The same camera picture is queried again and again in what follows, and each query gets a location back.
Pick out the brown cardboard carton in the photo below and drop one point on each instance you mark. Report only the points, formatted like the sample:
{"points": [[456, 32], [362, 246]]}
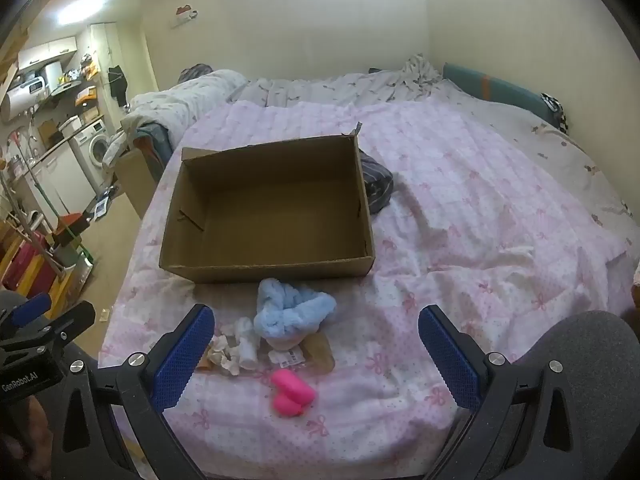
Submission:
{"points": [[135, 180]]}

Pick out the light blue fluffy cloth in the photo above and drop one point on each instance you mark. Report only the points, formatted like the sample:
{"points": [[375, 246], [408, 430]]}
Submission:
{"points": [[285, 310]]}

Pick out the cardboard box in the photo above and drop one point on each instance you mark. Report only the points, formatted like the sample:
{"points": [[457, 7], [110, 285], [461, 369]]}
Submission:
{"points": [[270, 210]]}

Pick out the wall hook with red decoration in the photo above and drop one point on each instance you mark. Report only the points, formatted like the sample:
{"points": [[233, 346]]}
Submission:
{"points": [[186, 14]]}

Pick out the white kitchen counter cabinet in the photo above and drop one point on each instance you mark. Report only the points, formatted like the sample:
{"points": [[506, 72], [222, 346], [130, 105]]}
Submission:
{"points": [[55, 175]]}

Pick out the pink socks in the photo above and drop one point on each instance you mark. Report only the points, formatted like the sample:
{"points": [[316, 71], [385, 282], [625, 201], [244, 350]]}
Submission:
{"points": [[292, 392]]}

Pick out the black hanging garment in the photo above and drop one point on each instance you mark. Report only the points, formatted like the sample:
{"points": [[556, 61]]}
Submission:
{"points": [[118, 85]]}

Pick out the red storage bin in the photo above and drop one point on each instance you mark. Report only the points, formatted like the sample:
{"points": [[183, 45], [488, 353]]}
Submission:
{"points": [[22, 266]]}

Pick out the dark striped cloth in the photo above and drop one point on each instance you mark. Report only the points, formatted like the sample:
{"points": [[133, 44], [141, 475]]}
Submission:
{"points": [[377, 182]]}

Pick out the white washing machine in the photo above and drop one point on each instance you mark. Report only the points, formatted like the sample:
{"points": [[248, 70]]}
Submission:
{"points": [[95, 147]]}

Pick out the black and white patterned cloth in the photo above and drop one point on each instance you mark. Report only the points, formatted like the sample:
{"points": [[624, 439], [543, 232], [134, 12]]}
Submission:
{"points": [[554, 107]]}

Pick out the pink bow print blanket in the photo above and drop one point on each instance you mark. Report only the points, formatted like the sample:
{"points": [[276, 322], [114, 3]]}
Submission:
{"points": [[450, 240]]}

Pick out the white socks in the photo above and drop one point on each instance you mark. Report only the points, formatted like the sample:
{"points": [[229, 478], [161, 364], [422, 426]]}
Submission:
{"points": [[246, 345]]}

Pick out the teal pillow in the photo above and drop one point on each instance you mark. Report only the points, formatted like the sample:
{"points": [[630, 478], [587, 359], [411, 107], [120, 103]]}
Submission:
{"points": [[495, 85]]}

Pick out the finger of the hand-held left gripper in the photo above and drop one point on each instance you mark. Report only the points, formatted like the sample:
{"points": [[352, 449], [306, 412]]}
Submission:
{"points": [[31, 307], [70, 321]]}

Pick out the tan cloth item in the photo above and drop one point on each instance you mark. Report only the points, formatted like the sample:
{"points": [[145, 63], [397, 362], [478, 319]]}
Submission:
{"points": [[320, 352]]}

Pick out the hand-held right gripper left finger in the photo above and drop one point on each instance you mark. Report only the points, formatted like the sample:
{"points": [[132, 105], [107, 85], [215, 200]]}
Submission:
{"points": [[182, 355]]}

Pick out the white wall cabinets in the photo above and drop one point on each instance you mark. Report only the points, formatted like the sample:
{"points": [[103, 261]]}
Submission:
{"points": [[47, 52]]}

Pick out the person's left leg grey pants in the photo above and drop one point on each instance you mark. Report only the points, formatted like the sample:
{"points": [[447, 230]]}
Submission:
{"points": [[85, 353]]}

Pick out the yellow wooden rack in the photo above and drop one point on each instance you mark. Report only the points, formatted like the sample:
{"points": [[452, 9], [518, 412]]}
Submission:
{"points": [[10, 240]]}

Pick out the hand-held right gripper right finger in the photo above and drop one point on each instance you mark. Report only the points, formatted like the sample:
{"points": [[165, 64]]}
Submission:
{"points": [[447, 360]]}

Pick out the beige lace scrunchie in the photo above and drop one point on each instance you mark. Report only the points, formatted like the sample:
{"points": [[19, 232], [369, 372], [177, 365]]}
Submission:
{"points": [[222, 356]]}

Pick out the white water heater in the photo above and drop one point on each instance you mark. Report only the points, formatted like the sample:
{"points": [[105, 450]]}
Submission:
{"points": [[22, 96]]}

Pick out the grey floral duvet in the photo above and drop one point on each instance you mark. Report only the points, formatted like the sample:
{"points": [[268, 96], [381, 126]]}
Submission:
{"points": [[190, 102]]}

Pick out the ceiling light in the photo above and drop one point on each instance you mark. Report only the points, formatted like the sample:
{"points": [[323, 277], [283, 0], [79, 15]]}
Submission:
{"points": [[75, 10]]}

